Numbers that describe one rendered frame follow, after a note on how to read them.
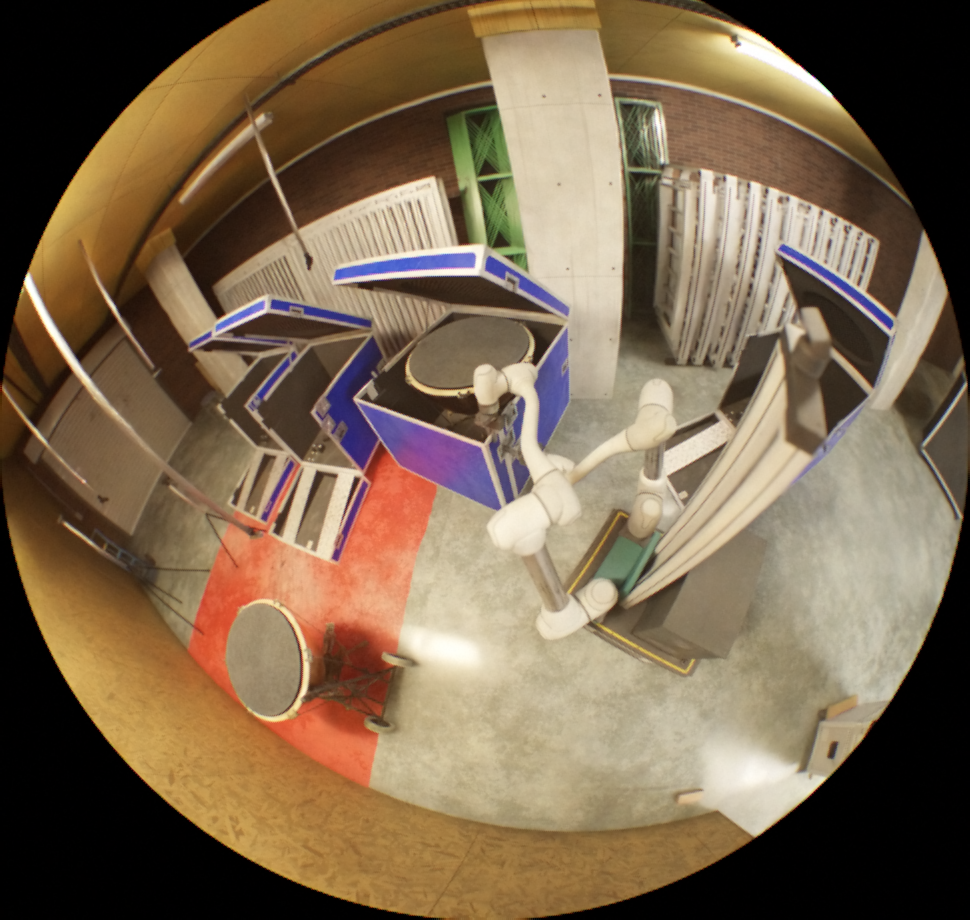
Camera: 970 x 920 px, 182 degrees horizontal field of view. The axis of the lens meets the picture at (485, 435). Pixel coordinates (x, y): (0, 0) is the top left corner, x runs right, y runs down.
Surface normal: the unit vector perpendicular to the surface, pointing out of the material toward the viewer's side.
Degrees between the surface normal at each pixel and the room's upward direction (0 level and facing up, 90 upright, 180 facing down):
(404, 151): 90
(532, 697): 0
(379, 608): 0
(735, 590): 0
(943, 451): 90
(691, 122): 90
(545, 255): 90
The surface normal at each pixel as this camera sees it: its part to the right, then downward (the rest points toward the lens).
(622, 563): -0.19, -0.63
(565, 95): -0.15, 0.77
